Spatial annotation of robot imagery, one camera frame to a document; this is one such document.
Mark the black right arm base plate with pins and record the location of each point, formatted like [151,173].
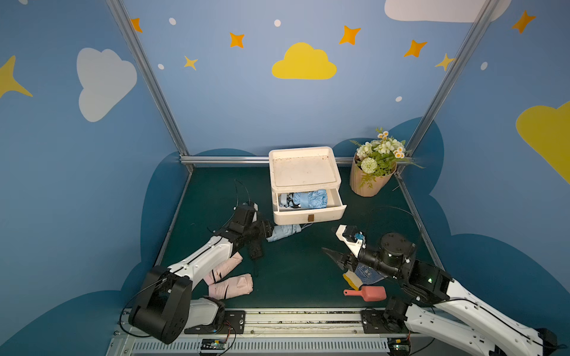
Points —
[373,322]

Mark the pink plastic scoop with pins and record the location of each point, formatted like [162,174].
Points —
[368,293]

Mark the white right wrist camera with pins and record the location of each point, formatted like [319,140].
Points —
[352,237]

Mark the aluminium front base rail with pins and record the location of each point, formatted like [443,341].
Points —
[319,331]

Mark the white three drawer cabinet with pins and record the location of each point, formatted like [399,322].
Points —
[304,170]

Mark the aluminium frame post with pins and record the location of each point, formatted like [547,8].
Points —
[467,48]
[121,17]

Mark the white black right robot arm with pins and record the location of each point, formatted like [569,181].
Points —
[441,307]

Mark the aluminium frame left post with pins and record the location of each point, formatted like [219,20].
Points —
[121,17]

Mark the white and green flowers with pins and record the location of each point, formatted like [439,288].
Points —
[384,147]

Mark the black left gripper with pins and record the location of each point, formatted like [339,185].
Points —
[261,230]

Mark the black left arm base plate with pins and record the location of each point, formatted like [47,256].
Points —
[231,321]

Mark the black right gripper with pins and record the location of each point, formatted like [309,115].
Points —
[352,259]

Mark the blue dotted work glove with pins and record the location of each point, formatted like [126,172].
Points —
[363,276]

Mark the light blue umbrella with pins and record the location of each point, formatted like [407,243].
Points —
[304,200]
[282,231]

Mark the white top drawer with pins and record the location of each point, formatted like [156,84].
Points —
[334,211]

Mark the aluminium frame right post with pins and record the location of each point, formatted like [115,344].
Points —
[467,48]

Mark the aluminium frame right floor rail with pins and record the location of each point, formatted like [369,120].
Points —
[421,226]

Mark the aluminium frame back rail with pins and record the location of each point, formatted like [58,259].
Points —
[256,161]

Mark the tan ribbed flower pot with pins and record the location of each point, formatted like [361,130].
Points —
[369,184]

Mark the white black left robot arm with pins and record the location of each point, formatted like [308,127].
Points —
[164,307]

